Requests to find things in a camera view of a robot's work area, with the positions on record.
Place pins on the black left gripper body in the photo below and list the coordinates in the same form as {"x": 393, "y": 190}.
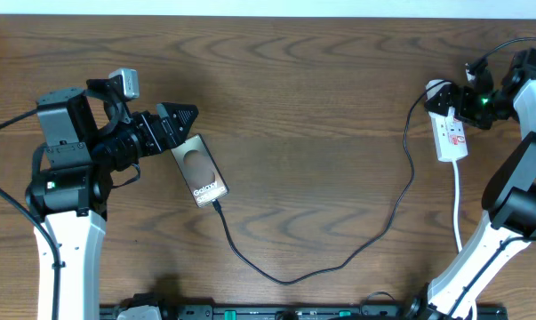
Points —
{"x": 149, "y": 140}

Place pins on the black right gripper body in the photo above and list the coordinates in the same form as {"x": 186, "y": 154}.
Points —
{"x": 478, "y": 108}

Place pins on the silver Galaxy smartphone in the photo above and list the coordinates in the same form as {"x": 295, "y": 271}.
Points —
{"x": 200, "y": 172}

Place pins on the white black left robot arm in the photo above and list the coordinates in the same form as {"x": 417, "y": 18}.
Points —
{"x": 88, "y": 135}

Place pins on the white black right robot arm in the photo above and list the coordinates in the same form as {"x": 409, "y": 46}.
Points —
{"x": 508, "y": 222}

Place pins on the white USB charger adapter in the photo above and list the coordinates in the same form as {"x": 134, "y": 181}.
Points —
{"x": 457, "y": 100}

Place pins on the white power strip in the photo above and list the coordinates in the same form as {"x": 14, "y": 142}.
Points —
{"x": 449, "y": 138}

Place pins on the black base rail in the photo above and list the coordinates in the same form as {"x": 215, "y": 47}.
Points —
{"x": 207, "y": 312}

